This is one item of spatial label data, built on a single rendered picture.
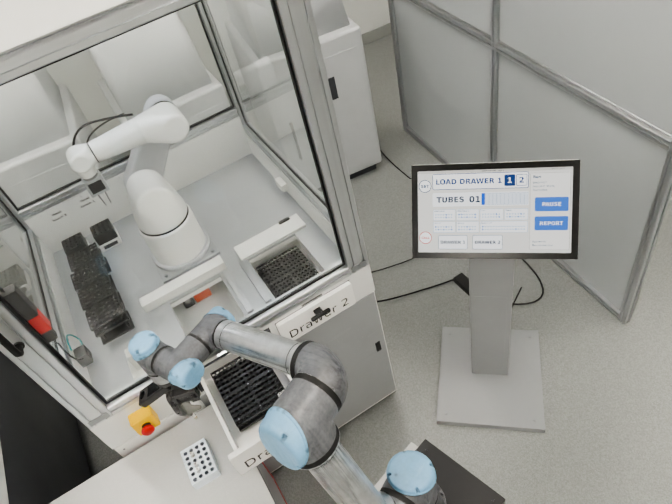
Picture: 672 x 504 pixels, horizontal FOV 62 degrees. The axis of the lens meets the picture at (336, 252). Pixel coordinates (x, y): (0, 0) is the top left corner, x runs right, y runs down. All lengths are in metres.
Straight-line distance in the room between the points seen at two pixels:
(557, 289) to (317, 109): 1.90
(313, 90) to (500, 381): 1.68
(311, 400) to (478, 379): 1.64
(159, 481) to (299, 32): 1.37
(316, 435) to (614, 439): 1.74
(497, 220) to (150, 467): 1.35
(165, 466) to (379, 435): 1.05
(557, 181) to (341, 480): 1.13
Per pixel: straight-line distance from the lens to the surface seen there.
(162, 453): 1.98
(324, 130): 1.53
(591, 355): 2.85
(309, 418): 1.11
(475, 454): 2.57
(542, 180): 1.87
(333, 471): 1.22
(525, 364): 2.74
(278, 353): 1.26
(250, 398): 1.78
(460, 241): 1.87
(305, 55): 1.42
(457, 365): 2.72
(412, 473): 1.45
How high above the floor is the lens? 2.37
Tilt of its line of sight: 46 degrees down
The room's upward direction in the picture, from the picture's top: 16 degrees counter-clockwise
